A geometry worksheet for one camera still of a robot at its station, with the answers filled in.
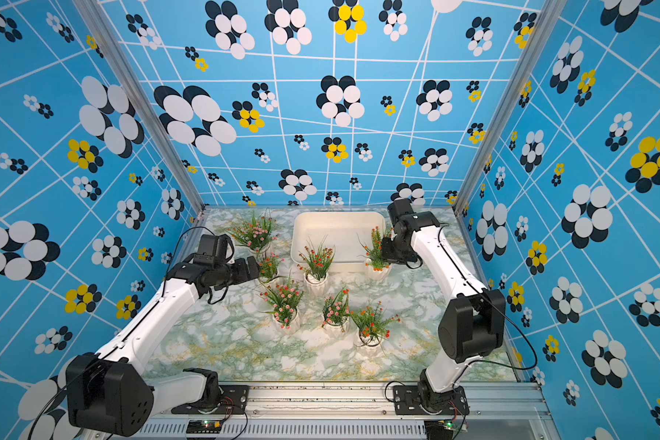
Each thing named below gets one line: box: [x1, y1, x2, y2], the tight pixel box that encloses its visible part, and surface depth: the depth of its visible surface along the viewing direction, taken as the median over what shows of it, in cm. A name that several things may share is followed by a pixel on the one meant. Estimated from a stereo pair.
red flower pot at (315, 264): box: [297, 234, 336, 297], surface depth 91 cm
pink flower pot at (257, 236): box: [226, 209, 281, 254], surface depth 96 cm
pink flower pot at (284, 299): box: [259, 279, 306, 336], surface depth 80 cm
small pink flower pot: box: [258, 251, 285, 284], surface depth 91 cm
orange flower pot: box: [364, 225, 395, 281], surface depth 80 cm
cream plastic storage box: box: [290, 211, 387, 273], surface depth 114 cm
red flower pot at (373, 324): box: [350, 300, 402, 359], surface depth 78 cm
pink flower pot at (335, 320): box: [320, 287, 351, 336], surface depth 81 cm
